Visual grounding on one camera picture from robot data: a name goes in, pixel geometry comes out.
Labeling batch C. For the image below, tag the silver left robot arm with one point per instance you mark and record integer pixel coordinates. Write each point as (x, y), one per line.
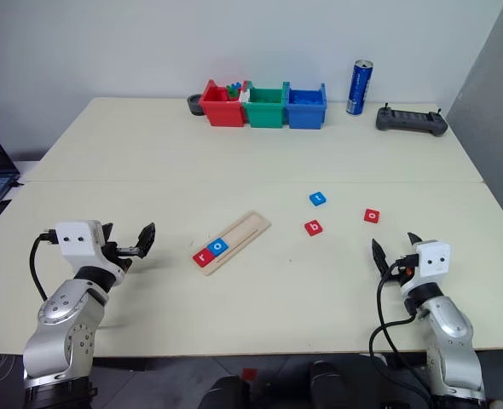
(59, 328)

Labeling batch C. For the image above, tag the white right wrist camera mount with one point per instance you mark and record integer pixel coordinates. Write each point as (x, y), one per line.
(432, 264)

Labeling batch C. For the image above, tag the red plastic bin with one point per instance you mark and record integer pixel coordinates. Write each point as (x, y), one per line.
(221, 111)

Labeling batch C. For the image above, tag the blue letter tile o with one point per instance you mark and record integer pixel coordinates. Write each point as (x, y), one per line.
(217, 247)

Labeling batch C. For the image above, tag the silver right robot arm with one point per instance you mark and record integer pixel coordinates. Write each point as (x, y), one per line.
(449, 341)

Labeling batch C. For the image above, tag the blue plastic bin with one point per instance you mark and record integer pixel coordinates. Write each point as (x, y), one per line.
(304, 115)

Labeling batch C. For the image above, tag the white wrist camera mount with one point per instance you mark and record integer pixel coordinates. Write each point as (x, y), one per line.
(77, 238)
(432, 264)

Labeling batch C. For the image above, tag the green plastic bin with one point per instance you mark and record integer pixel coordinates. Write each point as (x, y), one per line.
(264, 113)

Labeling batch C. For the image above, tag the black round holder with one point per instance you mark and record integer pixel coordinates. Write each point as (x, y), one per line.
(194, 105)

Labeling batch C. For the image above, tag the red letter tile o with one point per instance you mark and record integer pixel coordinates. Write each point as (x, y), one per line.
(372, 215)

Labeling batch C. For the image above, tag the wooden letter tray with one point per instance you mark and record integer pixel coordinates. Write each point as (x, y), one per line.
(251, 226)

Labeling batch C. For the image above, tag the red letter tile r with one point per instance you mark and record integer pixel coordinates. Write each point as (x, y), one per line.
(201, 257)

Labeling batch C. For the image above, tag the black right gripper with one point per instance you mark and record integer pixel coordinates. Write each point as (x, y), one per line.
(400, 272)

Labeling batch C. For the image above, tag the grey handheld controller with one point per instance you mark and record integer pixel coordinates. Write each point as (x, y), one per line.
(411, 121)

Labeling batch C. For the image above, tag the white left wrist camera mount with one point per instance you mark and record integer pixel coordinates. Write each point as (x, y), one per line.
(77, 238)

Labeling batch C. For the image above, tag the green toy brick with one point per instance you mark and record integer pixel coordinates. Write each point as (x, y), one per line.
(233, 93)

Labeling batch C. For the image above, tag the red floor marker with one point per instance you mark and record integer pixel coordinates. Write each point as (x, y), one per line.
(249, 374)

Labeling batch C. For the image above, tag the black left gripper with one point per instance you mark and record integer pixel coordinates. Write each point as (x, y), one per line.
(121, 252)

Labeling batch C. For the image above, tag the blue drink can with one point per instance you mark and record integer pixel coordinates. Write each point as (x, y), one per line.
(359, 87)

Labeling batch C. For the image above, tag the red letter tile b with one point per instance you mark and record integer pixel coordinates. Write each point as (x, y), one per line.
(313, 228)

